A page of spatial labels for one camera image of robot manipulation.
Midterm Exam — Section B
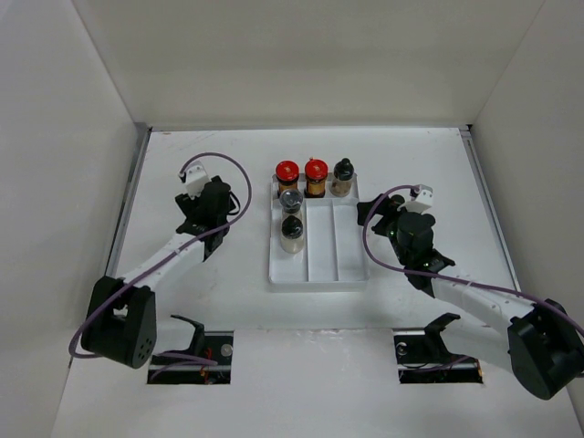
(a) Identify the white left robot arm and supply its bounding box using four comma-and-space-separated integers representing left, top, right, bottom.
80, 176, 239, 369

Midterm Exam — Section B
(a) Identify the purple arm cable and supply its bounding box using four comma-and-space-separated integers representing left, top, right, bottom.
68, 153, 253, 380
362, 183, 584, 373

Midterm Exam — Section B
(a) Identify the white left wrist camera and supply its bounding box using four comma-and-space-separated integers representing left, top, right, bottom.
179, 161, 211, 199

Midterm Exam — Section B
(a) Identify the black-top white powder grinder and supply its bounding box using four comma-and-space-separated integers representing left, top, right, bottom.
280, 214, 305, 254

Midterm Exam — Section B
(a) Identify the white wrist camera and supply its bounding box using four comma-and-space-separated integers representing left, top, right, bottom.
403, 184, 433, 214
179, 161, 211, 199

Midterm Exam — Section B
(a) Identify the white plastic organizer tray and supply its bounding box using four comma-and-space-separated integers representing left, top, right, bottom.
268, 176, 370, 292

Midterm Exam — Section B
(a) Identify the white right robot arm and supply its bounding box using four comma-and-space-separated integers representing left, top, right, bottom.
357, 185, 583, 400

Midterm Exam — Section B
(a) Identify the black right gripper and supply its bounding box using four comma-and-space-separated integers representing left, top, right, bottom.
357, 193, 410, 266

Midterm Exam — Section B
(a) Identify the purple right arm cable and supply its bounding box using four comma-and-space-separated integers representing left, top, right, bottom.
362, 183, 584, 373

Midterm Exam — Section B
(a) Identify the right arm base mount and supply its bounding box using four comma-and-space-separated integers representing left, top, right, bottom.
393, 313, 483, 384

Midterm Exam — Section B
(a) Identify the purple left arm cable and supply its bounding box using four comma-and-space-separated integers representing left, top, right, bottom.
68, 153, 253, 380

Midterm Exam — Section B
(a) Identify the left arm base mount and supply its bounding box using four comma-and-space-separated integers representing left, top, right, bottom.
146, 314, 235, 385

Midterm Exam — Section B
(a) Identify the red-lid sauce jar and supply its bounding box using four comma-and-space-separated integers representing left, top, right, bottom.
275, 160, 299, 196
305, 158, 329, 198

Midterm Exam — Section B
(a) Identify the black-top brown chunk grinder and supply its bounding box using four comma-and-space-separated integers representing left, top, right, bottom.
330, 158, 354, 197

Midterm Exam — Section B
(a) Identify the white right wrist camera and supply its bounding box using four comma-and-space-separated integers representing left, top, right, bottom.
403, 184, 433, 214

